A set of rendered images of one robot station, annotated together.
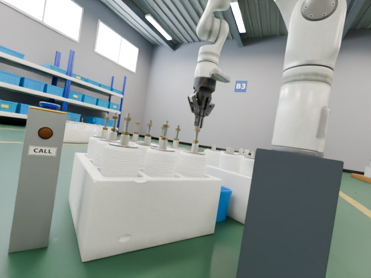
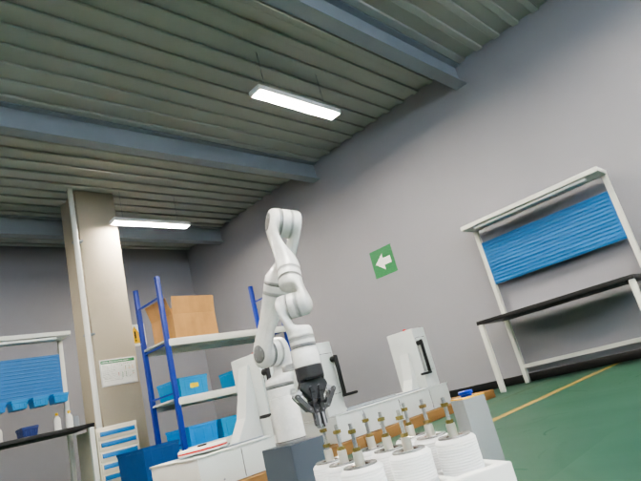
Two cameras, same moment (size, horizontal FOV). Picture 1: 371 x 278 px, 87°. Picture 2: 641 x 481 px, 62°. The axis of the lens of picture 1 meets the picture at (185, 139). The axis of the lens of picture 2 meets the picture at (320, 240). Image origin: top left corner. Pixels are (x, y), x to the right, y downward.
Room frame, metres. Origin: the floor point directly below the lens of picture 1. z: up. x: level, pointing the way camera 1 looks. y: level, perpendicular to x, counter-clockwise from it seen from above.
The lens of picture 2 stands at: (2.03, 0.48, 0.41)
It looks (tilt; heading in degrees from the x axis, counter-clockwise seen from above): 16 degrees up; 196
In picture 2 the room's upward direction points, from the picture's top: 15 degrees counter-clockwise
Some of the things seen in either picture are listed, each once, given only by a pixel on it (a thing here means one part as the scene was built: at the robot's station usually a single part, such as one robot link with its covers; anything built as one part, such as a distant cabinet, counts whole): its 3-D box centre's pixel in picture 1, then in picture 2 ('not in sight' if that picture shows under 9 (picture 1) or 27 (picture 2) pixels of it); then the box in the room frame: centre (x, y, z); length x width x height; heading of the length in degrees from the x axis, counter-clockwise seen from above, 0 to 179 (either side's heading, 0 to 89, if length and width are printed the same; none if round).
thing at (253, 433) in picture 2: not in sight; (222, 416); (-1.18, -1.38, 0.45); 0.82 x 0.57 x 0.74; 154
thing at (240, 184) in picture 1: (240, 186); not in sight; (1.00, -0.32, 0.09); 0.39 x 0.39 x 0.18; 38
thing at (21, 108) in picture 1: (24, 109); not in sight; (4.19, 3.52, 0.36); 0.50 x 0.38 x 0.21; 65
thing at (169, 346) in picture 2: not in sight; (224, 364); (-4.10, -2.91, 1.10); 1.89 x 0.64 x 2.20; 154
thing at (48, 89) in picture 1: (49, 90); not in sight; (4.59, 3.34, 0.89); 0.50 x 0.38 x 0.21; 65
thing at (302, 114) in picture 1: (300, 113); (286, 414); (0.42, -0.23, 0.39); 0.09 x 0.09 x 0.17; 64
